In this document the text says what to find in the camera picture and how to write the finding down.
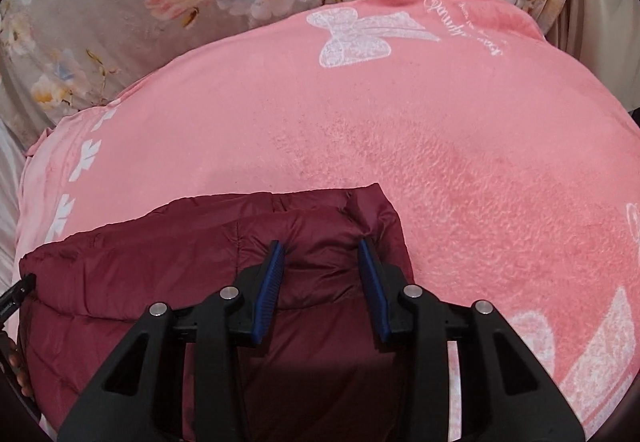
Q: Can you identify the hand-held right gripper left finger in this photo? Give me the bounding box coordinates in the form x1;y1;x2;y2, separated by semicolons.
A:
57;239;287;442

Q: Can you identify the person's left hand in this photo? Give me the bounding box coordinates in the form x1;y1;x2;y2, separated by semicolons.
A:
0;332;33;398

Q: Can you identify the white curtain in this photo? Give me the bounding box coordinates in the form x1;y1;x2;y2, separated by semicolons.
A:
0;117;36;283
545;0;640;113

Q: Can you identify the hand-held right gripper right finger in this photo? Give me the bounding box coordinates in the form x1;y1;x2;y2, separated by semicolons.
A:
356;237;586;442

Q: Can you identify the grey floral quilt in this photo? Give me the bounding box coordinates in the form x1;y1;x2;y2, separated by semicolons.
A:
0;0;586;147

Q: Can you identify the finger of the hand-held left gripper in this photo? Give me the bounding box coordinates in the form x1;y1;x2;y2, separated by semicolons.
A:
0;273;39;323

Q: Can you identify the maroon puffer jacket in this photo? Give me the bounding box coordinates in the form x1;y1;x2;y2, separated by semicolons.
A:
17;182;416;442

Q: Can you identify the pink bow-print blanket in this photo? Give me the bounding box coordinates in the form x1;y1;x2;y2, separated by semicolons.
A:
12;0;640;442

